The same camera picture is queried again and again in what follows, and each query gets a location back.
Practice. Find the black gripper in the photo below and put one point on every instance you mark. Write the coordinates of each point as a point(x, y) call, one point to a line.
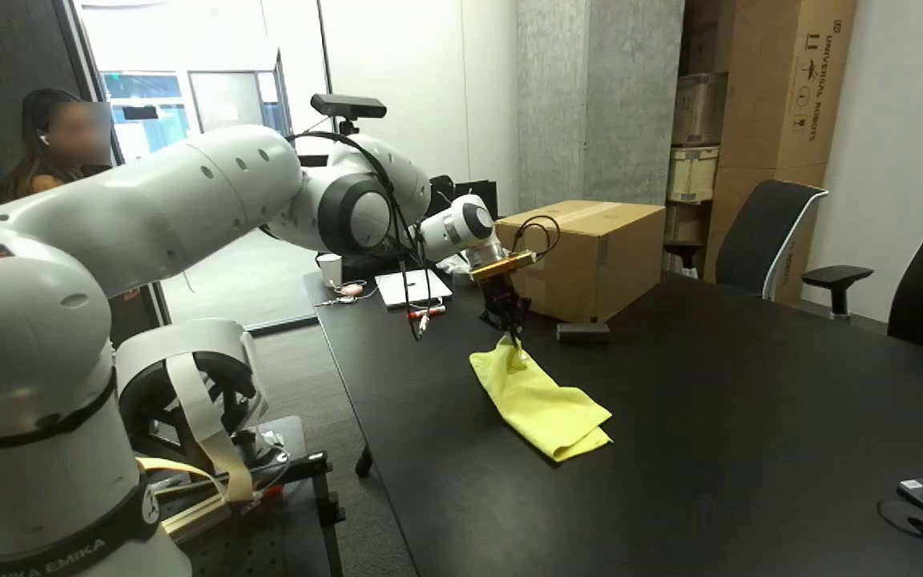
point(506, 296)

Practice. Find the yellow cloth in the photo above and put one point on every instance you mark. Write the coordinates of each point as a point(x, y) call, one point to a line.
point(542, 405)

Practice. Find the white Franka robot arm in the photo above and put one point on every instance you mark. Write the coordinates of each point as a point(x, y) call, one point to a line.
point(162, 208)

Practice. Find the grey remote control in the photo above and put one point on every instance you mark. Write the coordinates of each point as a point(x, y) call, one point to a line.
point(586, 330)

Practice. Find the red marker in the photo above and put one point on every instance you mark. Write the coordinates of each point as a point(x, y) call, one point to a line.
point(431, 312)

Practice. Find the white paper sheet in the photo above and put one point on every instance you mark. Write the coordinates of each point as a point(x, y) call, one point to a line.
point(417, 291)

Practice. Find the white cup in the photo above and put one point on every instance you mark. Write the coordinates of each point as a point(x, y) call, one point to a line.
point(327, 269)

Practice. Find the small brown cardboard box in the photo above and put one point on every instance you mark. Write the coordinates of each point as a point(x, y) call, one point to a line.
point(701, 107)

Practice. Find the lit computer monitor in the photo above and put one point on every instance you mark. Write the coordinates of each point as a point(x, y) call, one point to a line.
point(233, 96)
point(146, 116)

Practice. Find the tall brown cardboard box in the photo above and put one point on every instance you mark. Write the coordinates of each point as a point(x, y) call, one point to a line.
point(794, 96)

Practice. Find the seated person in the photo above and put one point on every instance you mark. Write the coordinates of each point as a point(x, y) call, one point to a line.
point(33, 180)

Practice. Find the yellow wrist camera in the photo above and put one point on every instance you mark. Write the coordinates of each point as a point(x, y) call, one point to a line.
point(506, 267)

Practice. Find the black camera on stand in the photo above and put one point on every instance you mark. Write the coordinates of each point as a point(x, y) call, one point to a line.
point(349, 103)

